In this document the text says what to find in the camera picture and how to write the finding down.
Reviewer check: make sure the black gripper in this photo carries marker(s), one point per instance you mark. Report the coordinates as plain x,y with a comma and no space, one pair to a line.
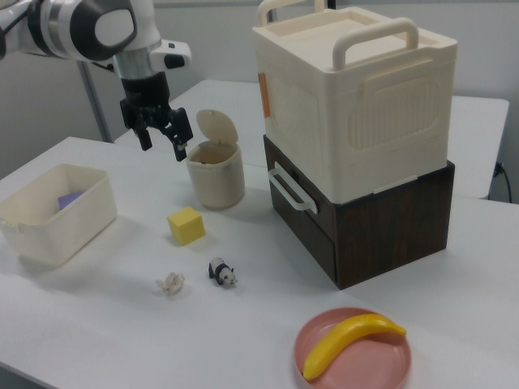
144,95

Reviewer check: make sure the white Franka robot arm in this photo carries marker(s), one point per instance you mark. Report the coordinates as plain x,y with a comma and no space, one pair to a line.
81,28

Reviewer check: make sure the beige trash can with lid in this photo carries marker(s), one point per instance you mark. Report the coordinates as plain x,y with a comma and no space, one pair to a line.
217,174

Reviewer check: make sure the yellow foam cube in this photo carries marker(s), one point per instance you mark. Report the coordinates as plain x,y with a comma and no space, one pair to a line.
186,226

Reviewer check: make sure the orange tag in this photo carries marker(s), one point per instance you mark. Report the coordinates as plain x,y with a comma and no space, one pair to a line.
264,95

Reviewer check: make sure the purple block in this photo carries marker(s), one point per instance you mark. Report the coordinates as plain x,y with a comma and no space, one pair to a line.
69,199

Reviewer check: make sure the cream open plastic bin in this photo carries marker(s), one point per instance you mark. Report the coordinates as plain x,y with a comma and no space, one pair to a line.
61,219

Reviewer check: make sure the panda toy figure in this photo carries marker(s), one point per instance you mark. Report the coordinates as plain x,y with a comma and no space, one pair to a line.
222,273

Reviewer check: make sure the dark brown wooden drawer cabinet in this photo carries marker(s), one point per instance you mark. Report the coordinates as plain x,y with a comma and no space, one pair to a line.
385,239

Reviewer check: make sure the yellow toy banana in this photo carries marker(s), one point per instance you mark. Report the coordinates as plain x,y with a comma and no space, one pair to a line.
344,340

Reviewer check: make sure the pink plate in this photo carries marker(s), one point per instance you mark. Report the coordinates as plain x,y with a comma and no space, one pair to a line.
357,360

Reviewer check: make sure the grey partition post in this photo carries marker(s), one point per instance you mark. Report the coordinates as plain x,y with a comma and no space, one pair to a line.
95,105

